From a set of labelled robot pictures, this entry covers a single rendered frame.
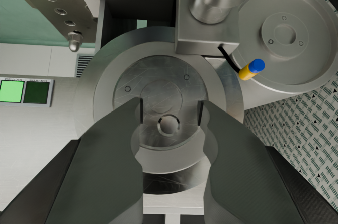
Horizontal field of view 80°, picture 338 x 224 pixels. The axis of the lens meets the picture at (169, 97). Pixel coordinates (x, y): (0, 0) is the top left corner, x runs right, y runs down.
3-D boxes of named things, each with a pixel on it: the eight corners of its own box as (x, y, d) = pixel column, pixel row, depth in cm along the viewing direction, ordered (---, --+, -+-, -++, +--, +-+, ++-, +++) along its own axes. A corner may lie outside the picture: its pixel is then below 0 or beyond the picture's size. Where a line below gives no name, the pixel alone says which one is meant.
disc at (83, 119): (242, 30, 19) (247, 197, 17) (240, 32, 20) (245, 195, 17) (83, 20, 19) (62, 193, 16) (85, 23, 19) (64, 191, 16)
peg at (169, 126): (164, 109, 13) (184, 120, 13) (163, 114, 15) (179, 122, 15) (153, 129, 12) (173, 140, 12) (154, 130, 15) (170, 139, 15)
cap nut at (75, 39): (80, 32, 51) (78, 49, 50) (85, 39, 55) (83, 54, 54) (65, 31, 51) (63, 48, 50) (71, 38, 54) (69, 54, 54)
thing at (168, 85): (196, 46, 17) (220, 137, 15) (192, 55, 19) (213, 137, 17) (104, 63, 16) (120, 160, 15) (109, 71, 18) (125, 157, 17)
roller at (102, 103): (226, 44, 19) (228, 176, 17) (186, 96, 44) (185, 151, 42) (99, 36, 18) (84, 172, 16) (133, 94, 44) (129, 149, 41)
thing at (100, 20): (116, -107, 22) (99, 53, 19) (137, 17, 45) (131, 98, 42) (111, -107, 22) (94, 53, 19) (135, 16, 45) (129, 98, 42)
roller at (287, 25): (338, -17, 21) (353, 96, 19) (240, 66, 46) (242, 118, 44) (224, -25, 21) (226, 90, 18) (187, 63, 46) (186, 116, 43)
